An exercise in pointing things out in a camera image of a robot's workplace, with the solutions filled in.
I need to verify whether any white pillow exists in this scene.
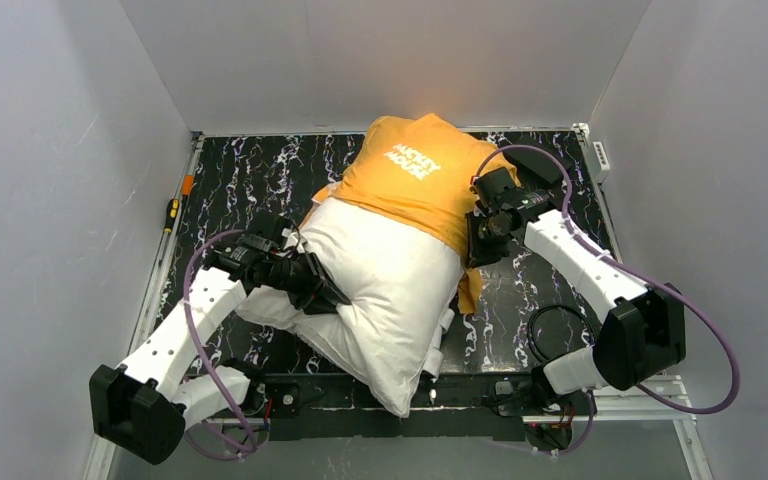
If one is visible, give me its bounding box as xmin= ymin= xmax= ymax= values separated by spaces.
xmin=236 ymin=198 xmax=464 ymax=418

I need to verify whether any orange printed pillowcase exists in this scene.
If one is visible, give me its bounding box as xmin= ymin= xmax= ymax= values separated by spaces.
xmin=301 ymin=113 xmax=521 ymax=316

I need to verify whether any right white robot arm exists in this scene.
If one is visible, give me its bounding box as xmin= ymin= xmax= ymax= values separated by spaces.
xmin=466 ymin=168 xmax=686 ymax=400

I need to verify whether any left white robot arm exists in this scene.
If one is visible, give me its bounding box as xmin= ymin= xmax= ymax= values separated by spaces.
xmin=89 ymin=212 xmax=350 ymax=465

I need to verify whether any black flat pad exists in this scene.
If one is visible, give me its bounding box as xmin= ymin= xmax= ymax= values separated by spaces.
xmin=503 ymin=145 xmax=574 ymax=189

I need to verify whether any white power strip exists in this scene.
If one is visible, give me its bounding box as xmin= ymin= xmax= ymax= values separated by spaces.
xmin=592 ymin=141 xmax=611 ymax=185

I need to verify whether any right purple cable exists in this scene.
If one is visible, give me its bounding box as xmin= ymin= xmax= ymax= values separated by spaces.
xmin=470 ymin=144 xmax=742 ymax=458

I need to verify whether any yellow handled screwdriver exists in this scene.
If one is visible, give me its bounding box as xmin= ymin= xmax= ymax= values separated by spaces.
xmin=163 ymin=174 xmax=194 ymax=233

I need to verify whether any black cable loop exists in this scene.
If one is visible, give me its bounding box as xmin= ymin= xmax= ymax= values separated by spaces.
xmin=526 ymin=303 xmax=597 ymax=364

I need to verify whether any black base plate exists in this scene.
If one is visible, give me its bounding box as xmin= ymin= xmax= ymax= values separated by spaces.
xmin=221 ymin=372 xmax=597 ymax=444

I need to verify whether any aluminium frame rail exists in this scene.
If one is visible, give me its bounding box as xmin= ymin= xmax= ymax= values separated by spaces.
xmin=82 ymin=374 xmax=715 ymax=480

